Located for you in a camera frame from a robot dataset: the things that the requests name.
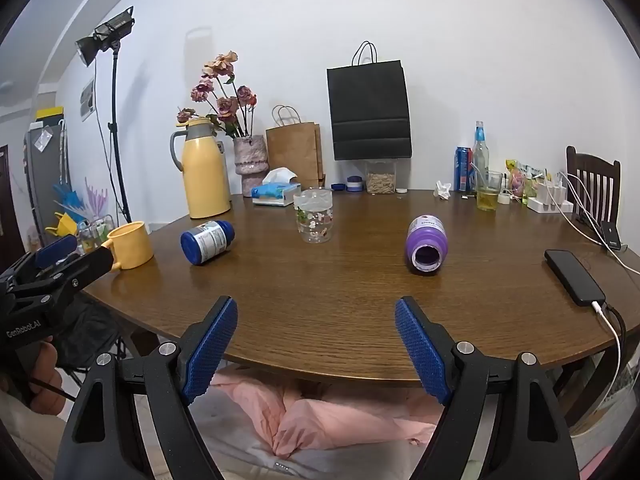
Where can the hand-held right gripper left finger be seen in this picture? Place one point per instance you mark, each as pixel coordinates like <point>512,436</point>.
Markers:
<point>210,347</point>

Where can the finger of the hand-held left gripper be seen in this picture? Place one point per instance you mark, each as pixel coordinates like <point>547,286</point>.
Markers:
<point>55,250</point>
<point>90,265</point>

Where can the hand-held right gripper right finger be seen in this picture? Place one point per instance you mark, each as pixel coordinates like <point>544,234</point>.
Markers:
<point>420,352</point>

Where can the purple cup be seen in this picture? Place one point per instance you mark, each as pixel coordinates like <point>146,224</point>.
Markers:
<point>425,245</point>

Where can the floral glass cup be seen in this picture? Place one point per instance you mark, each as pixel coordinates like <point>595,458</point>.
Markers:
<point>314,217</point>

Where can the person's left hand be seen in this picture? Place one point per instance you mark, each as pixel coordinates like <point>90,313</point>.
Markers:
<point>45,375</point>

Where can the glass jars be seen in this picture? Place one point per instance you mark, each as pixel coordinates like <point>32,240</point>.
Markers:
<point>95,235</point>

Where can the yellow mug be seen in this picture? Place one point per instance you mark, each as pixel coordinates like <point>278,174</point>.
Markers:
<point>131,245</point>

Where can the dark cloth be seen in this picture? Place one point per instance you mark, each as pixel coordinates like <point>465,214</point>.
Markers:
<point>90,320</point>

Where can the blue and purple plastic hangers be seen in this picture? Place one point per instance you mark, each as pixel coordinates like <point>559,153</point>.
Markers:
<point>80,200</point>

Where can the dark wooden door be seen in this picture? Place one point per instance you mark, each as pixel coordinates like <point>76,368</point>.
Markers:
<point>7,200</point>

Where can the grey refrigerator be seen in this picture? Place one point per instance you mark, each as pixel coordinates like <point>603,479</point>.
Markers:
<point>45,175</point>

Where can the blue supplement bottle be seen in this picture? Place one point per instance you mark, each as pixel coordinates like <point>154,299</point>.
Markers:
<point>207,242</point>

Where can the pink cloth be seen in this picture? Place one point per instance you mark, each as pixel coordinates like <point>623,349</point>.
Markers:
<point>310,420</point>

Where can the black light stand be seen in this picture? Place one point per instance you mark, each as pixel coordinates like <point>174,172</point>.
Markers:
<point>116,135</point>

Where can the yellow thermos jug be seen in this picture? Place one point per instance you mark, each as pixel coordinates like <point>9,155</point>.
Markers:
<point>205,175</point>

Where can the crumpled white tissue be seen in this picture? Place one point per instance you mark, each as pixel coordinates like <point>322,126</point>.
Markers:
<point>442,190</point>

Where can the blue tissue box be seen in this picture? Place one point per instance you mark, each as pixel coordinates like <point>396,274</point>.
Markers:
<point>275,192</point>

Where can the glass of yellow drink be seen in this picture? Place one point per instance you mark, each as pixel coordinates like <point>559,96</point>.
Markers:
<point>487,197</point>

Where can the black smartphone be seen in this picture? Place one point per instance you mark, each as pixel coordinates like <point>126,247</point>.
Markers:
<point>572,275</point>

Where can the white tape roll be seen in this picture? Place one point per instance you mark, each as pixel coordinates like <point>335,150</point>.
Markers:
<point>503,198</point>

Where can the clear grain container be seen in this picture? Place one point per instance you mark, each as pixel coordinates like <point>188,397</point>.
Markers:
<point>380,180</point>

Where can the small blue jar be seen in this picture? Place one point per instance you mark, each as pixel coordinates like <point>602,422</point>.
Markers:
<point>355,185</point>

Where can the blue drink can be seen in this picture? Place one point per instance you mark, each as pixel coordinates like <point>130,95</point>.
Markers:
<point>462,170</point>

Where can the pink textured vase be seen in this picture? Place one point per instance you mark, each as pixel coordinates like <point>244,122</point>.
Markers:
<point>250,162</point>

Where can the white charging stand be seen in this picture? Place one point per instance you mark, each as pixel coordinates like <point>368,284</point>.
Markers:
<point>550,202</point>

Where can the colourful snack packet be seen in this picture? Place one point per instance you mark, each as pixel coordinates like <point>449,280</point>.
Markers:
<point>517,177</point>

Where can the clear glass bottle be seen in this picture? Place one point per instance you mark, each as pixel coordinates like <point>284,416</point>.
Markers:
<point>480,155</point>

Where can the dried rose bouquet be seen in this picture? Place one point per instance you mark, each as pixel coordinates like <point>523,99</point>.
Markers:
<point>227,105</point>

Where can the brown paper bag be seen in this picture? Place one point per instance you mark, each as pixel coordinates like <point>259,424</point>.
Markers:
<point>295,152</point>

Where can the black studio light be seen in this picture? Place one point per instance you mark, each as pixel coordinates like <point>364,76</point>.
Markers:
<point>102,37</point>

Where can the black power bank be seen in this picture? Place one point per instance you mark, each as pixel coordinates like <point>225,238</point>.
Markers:
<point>611,237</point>

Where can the dark wooden chair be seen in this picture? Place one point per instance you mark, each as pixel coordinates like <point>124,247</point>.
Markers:
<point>595,185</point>

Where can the black paper bag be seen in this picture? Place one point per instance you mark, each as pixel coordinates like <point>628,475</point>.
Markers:
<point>369,110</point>

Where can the wall poster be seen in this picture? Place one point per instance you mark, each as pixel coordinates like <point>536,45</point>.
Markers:
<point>88,100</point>

